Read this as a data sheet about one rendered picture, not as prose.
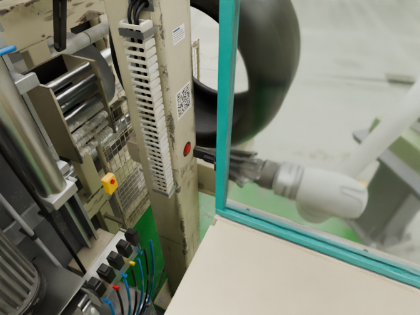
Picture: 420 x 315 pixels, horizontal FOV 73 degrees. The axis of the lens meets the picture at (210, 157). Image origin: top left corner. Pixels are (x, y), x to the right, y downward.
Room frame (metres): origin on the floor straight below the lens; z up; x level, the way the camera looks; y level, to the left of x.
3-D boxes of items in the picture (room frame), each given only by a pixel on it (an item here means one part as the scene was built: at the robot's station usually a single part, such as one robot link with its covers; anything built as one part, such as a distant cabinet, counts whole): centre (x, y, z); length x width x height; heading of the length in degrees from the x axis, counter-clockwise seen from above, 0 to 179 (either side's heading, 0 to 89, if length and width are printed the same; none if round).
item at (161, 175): (0.54, 0.13, 1.19); 0.05 x 0.04 x 0.48; 66
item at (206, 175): (0.71, 0.11, 0.90); 0.40 x 0.03 x 0.10; 66
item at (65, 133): (0.83, 0.48, 1.05); 0.20 x 0.15 x 0.30; 156
